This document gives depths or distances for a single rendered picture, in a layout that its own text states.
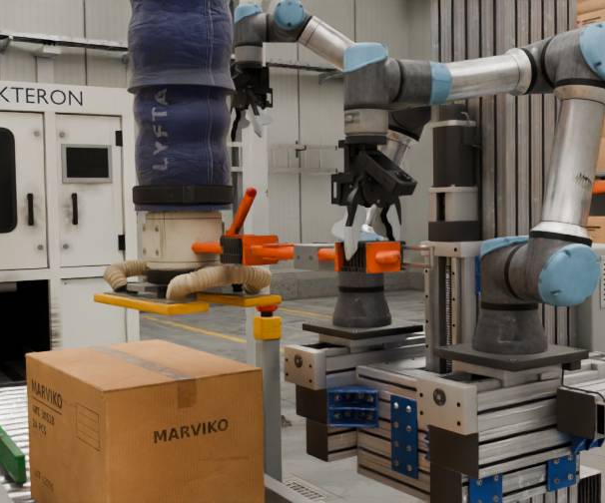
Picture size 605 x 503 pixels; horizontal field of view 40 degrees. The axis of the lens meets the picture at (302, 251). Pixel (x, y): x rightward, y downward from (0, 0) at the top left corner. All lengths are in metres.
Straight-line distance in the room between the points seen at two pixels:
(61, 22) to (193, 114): 9.53
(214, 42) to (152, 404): 0.81
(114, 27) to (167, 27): 9.71
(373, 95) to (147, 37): 0.61
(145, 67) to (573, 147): 0.89
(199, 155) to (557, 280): 0.78
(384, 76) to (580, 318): 0.95
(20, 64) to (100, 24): 1.20
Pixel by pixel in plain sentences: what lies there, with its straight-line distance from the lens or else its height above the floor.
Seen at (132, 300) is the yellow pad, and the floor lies 1.14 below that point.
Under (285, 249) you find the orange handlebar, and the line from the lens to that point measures 1.53.
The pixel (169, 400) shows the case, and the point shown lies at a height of 0.90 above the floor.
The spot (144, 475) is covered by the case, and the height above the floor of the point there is 0.75.
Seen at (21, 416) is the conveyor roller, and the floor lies 0.55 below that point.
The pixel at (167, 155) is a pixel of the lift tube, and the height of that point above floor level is 1.45.
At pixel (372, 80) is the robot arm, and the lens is 1.39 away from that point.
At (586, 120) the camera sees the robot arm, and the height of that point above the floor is 1.49.
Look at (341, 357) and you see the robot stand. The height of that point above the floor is 0.97.
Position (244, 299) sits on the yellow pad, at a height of 1.14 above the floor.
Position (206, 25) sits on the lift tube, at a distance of 1.81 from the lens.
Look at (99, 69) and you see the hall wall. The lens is 11.32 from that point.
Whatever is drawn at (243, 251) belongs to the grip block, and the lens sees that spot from 1.61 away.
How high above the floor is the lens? 1.33
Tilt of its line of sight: 3 degrees down
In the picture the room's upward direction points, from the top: 1 degrees counter-clockwise
